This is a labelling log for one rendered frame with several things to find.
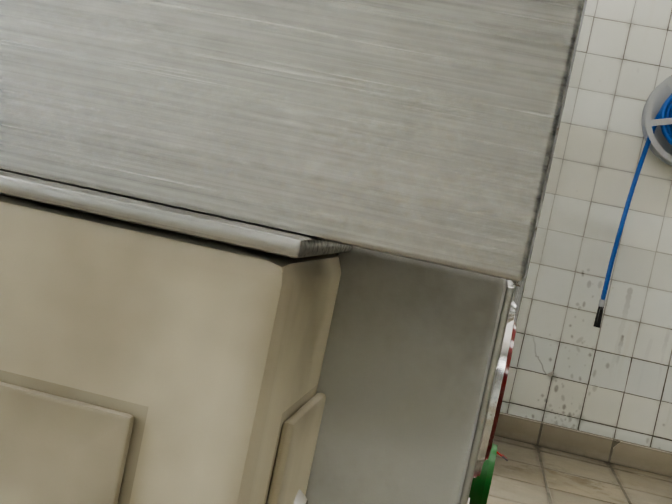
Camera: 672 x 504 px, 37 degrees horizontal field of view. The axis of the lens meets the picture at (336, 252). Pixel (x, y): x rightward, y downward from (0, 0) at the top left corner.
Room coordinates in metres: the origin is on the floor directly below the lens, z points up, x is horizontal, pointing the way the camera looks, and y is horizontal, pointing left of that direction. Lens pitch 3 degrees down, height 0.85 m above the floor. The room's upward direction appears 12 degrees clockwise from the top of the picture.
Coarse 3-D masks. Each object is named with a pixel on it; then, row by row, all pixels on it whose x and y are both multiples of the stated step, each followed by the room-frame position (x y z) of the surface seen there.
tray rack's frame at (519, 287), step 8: (584, 8) 3.49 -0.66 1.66; (576, 40) 3.49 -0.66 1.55; (576, 48) 3.49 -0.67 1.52; (568, 80) 3.49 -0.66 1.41; (560, 112) 3.49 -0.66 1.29; (560, 120) 3.49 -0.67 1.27; (552, 152) 3.49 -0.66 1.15; (544, 192) 3.49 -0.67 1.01; (536, 224) 3.49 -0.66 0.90; (528, 264) 3.49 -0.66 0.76; (520, 288) 3.49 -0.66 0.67; (520, 296) 3.49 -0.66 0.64; (520, 304) 3.49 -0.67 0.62
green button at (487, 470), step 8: (496, 448) 0.35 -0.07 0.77; (488, 464) 0.34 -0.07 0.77; (488, 472) 0.34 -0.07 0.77; (472, 480) 0.34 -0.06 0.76; (480, 480) 0.34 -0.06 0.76; (488, 480) 0.34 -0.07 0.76; (472, 488) 0.34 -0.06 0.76; (480, 488) 0.34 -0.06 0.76; (488, 488) 0.34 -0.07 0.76; (472, 496) 0.34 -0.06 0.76; (480, 496) 0.34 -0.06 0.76
